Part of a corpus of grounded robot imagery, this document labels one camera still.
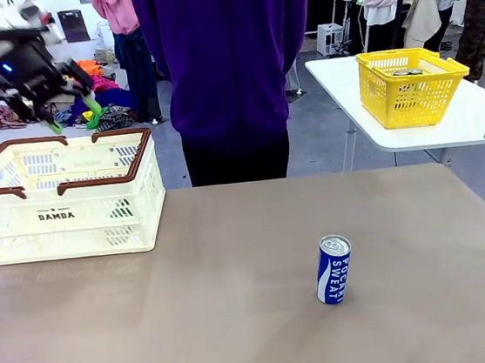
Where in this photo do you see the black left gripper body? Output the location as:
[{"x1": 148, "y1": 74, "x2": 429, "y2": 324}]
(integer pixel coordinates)
[{"x1": 0, "y1": 20, "x2": 73, "y2": 108}]

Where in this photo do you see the yellow plastic basket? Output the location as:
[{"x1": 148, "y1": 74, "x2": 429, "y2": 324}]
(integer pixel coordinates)
[{"x1": 354, "y1": 40, "x2": 476, "y2": 133}]

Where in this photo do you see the blue Pocari Sweat can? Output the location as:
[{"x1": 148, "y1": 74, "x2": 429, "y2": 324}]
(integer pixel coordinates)
[{"x1": 309, "y1": 232, "x2": 359, "y2": 307}]

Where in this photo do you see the cream folding shopping basket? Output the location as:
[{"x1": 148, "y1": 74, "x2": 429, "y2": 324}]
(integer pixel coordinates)
[{"x1": 0, "y1": 123, "x2": 173, "y2": 269}]

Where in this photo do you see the orange cloth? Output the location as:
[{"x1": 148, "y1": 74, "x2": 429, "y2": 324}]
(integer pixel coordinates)
[{"x1": 78, "y1": 59, "x2": 104, "y2": 79}]

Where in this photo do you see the magenta cloth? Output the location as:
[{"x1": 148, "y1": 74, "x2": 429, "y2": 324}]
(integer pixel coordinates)
[{"x1": 89, "y1": 71, "x2": 123, "y2": 95}]

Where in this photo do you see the white folding side table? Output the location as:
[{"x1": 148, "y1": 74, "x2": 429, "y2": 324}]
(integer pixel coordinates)
[{"x1": 303, "y1": 39, "x2": 485, "y2": 178}]

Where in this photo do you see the pink patterned cloth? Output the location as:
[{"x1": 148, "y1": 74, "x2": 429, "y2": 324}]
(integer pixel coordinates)
[{"x1": 0, "y1": 100, "x2": 28, "y2": 132}]

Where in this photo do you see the bright green cloth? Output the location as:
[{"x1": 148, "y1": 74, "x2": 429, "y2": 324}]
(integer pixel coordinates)
[{"x1": 84, "y1": 106, "x2": 113, "y2": 131}]

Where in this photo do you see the purple cloth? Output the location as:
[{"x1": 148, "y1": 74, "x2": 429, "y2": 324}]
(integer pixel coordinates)
[{"x1": 62, "y1": 85, "x2": 142, "y2": 124}]

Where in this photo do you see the dark checked cloth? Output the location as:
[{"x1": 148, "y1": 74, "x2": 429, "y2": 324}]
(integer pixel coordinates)
[{"x1": 93, "y1": 103, "x2": 138, "y2": 133}]

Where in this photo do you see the black square panel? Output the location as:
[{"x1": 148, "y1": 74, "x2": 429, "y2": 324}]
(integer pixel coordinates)
[{"x1": 56, "y1": 7, "x2": 92, "y2": 45}]

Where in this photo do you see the person in pink hoodie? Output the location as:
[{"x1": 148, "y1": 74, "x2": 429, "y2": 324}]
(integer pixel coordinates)
[{"x1": 90, "y1": 0, "x2": 167, "y2": 130}]

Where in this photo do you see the person in purple hoodie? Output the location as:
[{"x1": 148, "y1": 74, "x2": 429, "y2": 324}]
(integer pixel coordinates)
[{"x1": 128, "y1": 0, "x2": 333, "y2": 193}]

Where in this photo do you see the white computer case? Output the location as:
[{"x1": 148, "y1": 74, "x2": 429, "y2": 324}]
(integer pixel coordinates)
[{"x1": 314, "y1": 21, "x2": 347, "y2": 58}]

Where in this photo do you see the black desk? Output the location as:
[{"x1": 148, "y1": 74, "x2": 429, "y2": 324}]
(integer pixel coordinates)
[{"x1": 300, "y1": 0, "x2": 370, "y2": 59}]

